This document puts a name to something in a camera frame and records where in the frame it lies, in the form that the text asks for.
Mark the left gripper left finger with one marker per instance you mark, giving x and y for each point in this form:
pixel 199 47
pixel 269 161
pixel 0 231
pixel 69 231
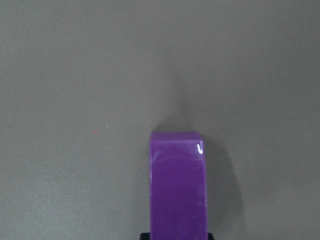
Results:
pixel 144 236

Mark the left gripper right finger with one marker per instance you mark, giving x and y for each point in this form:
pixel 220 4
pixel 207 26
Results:
pixel 210 236

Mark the purple trapezoid block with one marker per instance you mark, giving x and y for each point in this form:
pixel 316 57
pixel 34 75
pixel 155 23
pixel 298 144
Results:
pixel 178 187

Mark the brown paper table mat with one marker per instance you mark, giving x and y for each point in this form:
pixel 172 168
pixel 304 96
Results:
pixel 83 83

